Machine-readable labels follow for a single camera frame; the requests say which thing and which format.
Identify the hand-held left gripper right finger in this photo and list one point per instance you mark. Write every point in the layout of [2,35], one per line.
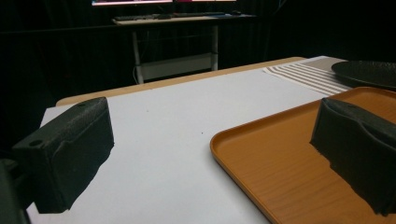
[358,140]

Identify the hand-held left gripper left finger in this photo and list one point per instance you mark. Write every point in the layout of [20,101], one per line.
[67,152]

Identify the black round plate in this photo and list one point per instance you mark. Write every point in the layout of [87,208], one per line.
[367,73]

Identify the orange wooden tray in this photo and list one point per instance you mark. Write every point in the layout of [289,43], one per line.
[289,161]

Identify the striped placemat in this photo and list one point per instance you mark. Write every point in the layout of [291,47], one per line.
[311,76]

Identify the black keyboard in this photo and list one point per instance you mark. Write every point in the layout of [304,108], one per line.
[137,17]

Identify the white desk with metal legs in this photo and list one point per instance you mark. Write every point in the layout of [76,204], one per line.
[174,40]

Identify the black computer mouse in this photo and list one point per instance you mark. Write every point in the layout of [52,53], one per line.
[236,12]

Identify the computer monitor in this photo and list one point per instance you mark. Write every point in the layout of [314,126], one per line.
[162,2]

